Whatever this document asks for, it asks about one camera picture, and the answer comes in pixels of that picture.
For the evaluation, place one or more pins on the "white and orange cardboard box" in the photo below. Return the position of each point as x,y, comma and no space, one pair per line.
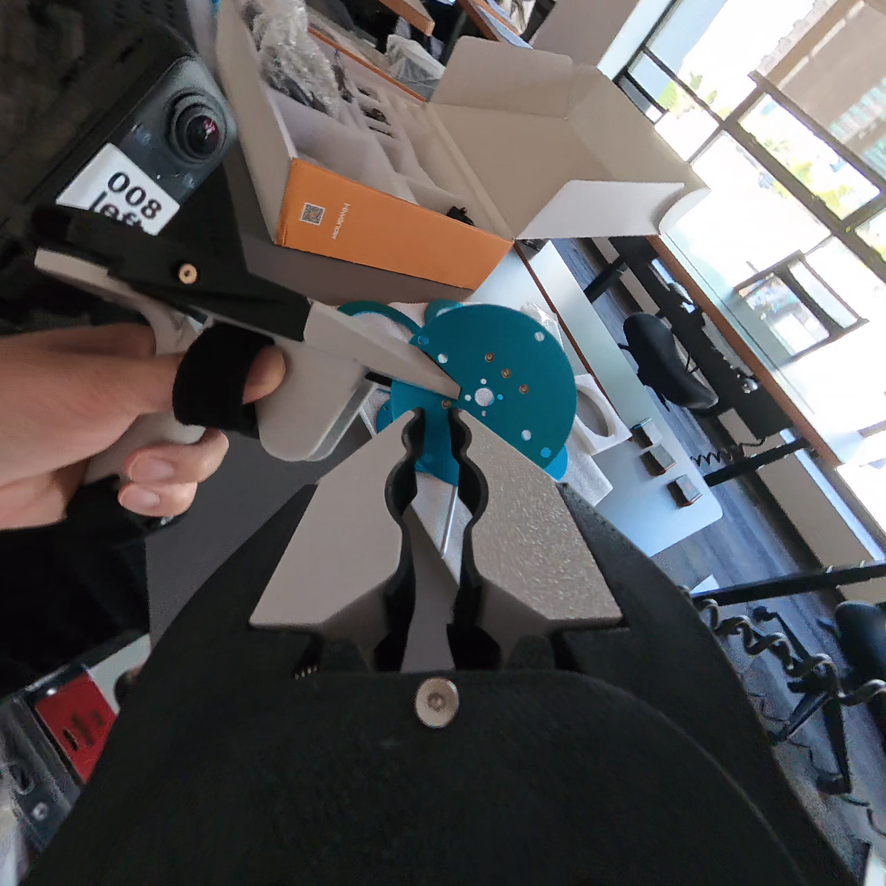
387,221

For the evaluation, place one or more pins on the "small blue rounded part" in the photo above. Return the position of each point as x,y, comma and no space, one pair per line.
443,310

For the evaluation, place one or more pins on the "small dark block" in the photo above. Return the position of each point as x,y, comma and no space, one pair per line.
642,432
685,490
657,458

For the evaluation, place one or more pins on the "black saddle office chair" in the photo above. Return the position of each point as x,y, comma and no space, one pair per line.
862,623

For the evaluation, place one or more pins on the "wooden desk with black legs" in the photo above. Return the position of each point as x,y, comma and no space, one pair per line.
644,256

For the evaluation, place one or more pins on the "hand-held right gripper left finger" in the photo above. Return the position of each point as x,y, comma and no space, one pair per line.
325,554

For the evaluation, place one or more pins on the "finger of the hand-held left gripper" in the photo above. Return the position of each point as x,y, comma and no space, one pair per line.
367,346

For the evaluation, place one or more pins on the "red box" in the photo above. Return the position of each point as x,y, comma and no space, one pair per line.
73,727

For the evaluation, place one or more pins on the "grey desk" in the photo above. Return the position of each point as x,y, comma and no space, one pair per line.
650,533

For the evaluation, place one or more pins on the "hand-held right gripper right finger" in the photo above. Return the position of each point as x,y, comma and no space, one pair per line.
533,554

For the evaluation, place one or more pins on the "blue round metal plate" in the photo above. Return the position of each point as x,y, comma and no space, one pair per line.
554,462

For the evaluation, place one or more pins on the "black standing desk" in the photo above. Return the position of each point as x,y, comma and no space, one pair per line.
796,583

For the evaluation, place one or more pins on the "person's left hand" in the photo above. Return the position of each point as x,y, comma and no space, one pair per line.
69,401

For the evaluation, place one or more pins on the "person's dark pants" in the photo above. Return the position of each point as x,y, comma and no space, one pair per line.
62,595

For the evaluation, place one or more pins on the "large window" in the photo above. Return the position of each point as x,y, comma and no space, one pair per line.
796,173

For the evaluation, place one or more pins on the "plastic bag of black parts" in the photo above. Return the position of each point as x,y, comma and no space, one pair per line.
294,48

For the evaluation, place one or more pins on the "white foam block with hole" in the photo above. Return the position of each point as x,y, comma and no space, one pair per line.
596,447

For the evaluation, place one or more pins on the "blue plate with bracket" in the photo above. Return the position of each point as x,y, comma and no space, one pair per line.
498,346

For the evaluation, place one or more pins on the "clear plastic bag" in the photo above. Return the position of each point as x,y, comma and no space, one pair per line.
547,322

